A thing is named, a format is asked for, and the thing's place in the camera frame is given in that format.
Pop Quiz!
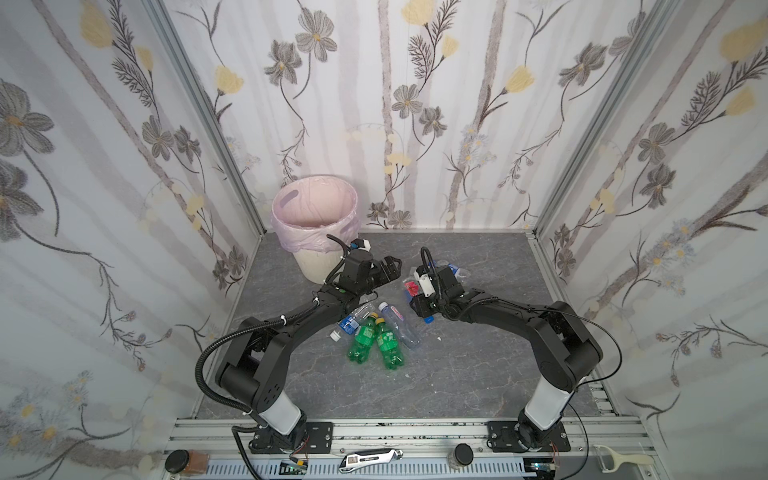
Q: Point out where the green soda bottle right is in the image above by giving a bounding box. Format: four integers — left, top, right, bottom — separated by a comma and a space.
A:
375, 318, 404, 370

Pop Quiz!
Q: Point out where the clear bottle blue label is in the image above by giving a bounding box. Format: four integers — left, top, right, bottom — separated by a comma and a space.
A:
351, 303, 377, 322

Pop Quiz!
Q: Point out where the cream bin with pink liner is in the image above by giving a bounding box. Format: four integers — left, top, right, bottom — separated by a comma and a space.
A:
270, 175, 362, 284

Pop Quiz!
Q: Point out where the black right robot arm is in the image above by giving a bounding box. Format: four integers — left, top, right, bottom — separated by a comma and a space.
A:
410, 246, 604, 452

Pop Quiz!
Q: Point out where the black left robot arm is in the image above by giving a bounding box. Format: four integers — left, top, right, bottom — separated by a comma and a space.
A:
194, 234, 403, 479

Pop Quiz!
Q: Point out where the green soda bottle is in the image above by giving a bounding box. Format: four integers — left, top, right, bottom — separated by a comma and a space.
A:
347, 313, 379, 364
375, 318, 404, 370

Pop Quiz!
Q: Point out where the pepsi label clear bottle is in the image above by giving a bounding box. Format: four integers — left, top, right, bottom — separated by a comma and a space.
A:
445, 263, 471, 281

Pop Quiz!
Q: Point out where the small blue label bottle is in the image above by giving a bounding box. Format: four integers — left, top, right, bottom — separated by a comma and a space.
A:
330, 314, 359, 342

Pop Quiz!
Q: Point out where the green soda bottle left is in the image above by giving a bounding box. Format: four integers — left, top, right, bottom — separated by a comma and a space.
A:
347, 313, 379, 364

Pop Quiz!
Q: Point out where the tall clear blue bottle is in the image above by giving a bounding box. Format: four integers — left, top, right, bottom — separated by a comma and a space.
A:
378, 302, 421, 349

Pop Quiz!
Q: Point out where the pink label blue bottle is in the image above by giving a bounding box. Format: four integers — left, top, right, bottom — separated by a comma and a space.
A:
403, 279, 434, 324

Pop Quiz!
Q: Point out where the white vegetable peeler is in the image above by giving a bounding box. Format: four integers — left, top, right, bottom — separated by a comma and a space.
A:
593, 444, 654, 474

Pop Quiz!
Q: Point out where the black lid brown jar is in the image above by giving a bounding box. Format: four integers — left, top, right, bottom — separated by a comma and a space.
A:
164, 449, 210, 476

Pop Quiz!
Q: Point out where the silver adjustable wrench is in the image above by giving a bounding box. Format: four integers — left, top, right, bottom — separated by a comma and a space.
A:
339, 448, 403, 474

